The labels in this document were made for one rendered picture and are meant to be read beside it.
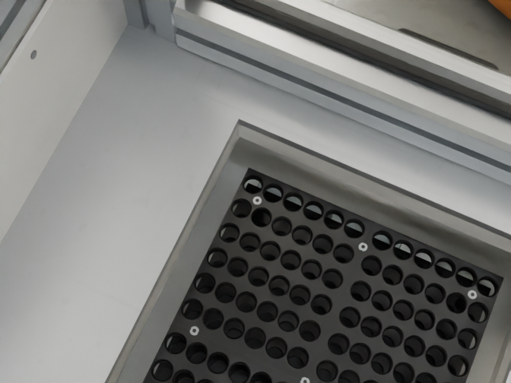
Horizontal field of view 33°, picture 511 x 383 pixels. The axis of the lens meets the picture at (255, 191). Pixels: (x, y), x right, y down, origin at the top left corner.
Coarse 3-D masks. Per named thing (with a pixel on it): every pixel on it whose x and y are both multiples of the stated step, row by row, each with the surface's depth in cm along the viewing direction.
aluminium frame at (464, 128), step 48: (0, 0) 39; (144, 0) 52; (192, 0) 50; (240, 0) 50; (0, 48) 41; (192, 48) 54; (240, 48) 51; (288, 48) 50; (336, 48) 49; (336, 96) 52; (384, 96) 49; (432, 96) 49; (432, 144) 51; (480, 144) 49
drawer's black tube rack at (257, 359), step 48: (240, 240) 55; (288, 240) 55; (336, 240) 55; (192, 288) 54; (240, 288) 54; (288, 288) 54; (336, 288) 54; (384, 288) 54; (432, 288) 57; (480, 288) 57; (192, 336) 53; (240, 336) 53; (288, 336) 53; (336, 336) 56; (384, 336) 56; (432, 336) 53; (480, 336) 53
